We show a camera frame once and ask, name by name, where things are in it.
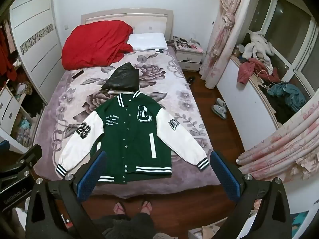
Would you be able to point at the loose pink floral curtain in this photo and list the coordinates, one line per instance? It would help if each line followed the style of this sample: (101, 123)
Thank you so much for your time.
(281, 144)

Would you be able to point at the white nightstand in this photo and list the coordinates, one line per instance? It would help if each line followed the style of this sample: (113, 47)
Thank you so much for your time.
(190, 56)

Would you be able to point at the beige bed headboard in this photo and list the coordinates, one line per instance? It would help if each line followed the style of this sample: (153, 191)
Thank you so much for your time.
(149, 17)

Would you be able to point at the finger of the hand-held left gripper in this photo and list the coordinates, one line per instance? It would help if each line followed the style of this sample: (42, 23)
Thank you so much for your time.
(27, 157)
(3, 145)

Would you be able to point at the window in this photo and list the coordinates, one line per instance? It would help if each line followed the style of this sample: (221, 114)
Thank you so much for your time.
(286, 17)

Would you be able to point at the person's foot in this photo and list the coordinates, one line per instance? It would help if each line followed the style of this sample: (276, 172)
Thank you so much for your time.
(119, 208)
(146, 206)

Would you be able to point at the red garment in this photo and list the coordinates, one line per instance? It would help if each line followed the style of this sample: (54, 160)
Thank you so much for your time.
(248, 69)

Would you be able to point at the clutter of small toiletries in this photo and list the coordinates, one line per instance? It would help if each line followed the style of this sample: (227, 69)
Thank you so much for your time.
(185, 42)

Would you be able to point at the black garment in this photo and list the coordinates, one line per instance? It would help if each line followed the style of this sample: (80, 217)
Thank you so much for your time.
(282, 112)

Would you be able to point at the grey slipper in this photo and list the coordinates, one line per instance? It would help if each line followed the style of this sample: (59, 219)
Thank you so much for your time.
(220, 103)
(218, 112)

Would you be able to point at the green and white varsity jacket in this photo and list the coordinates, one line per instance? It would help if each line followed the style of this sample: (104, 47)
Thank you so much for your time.
(134, 142)

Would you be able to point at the red duvet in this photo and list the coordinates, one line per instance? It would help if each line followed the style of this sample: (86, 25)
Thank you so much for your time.
(96, 44)

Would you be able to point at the tied pink floral curtain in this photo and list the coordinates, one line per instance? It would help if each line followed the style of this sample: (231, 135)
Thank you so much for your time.
(225, 29)

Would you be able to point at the black shoe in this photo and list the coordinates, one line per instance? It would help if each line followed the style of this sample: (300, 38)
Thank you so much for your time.
(191, 80)

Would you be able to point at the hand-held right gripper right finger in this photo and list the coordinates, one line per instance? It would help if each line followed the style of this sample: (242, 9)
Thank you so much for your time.
(223, 173)

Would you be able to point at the hanging red clothes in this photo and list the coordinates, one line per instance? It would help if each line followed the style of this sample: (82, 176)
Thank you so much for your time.
(6, 54)

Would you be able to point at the floral covered bed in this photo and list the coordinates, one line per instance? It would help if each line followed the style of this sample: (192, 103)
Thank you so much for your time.
(179, 84)

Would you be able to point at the black remote control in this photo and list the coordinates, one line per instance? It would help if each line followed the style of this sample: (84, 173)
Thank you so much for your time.
(77, 74)

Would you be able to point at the person's left foot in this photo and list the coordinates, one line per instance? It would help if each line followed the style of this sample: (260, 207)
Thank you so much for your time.
(119, 208)

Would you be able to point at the white pillow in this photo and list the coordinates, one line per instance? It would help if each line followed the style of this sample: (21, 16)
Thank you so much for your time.
(147, 41)

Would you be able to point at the white fluffy garment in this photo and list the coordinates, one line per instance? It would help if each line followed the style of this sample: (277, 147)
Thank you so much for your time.
(259, 46)

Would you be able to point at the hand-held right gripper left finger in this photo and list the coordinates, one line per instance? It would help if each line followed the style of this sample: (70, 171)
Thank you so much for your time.
(90, 175)

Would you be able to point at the person's right foot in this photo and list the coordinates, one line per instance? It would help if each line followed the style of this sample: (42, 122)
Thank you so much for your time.
(146, 206)

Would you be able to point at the person's dark pants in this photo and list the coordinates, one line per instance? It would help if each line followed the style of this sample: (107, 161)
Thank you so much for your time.
(124, 226)

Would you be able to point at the black hooded jacket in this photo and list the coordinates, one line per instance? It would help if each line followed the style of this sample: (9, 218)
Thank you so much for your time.
(123, 78)

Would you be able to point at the white drawer unit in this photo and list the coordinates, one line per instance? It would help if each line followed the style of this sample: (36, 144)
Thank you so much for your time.
(10, 114)

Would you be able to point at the cardboard box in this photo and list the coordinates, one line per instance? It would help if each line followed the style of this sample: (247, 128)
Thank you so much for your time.
(204, 232)

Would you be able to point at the teal garment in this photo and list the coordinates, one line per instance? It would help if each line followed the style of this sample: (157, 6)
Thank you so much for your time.
(289, 94)

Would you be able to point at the white wardrobe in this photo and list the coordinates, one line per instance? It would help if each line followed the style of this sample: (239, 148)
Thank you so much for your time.
(37, 37)

